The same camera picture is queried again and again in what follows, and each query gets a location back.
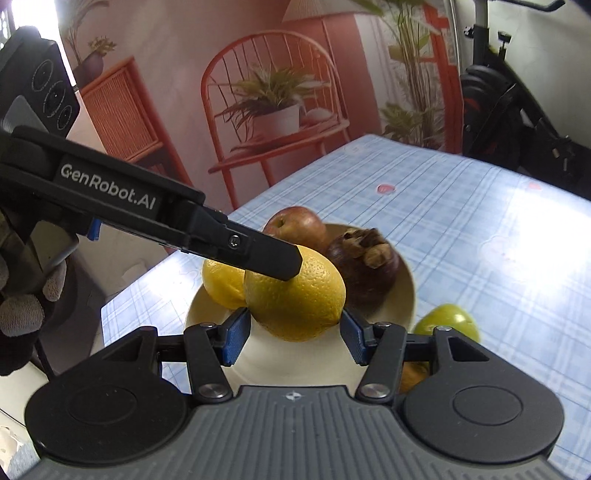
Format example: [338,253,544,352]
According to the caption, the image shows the dark purple mangosteen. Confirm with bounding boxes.
[325,227,400,309]

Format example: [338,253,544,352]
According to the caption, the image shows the blue checked tablecloth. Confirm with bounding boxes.
[100,134,591,478]

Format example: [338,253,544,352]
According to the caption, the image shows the green apple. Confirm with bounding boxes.
[412,303,481,343]

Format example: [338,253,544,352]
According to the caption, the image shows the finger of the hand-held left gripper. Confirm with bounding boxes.
[158,204,304,281]

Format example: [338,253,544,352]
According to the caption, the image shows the grey metal pole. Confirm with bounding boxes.
[444,0,462,79]

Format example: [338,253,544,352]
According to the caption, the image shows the black exercise bike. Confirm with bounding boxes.
[459,0,591,201]

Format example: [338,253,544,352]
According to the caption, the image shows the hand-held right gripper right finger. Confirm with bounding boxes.
[340,307,504,402]

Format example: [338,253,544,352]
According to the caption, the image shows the yellow lemon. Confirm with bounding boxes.
[244,244,347,342]
[202,259,247,310]

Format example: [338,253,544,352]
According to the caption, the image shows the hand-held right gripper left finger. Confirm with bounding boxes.
[88,305,252,402]

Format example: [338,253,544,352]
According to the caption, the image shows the person's left hand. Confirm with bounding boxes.
[0,205,70,377]

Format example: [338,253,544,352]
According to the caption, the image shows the orange tangerine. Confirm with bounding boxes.
[399,362,430,394]

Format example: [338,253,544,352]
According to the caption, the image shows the red apple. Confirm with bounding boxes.
[262,206,329,252]

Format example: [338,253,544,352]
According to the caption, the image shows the wall poster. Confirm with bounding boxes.
[55,0,462,215]

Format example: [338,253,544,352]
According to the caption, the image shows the cream round plate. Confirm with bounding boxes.
[184,224,416,398]

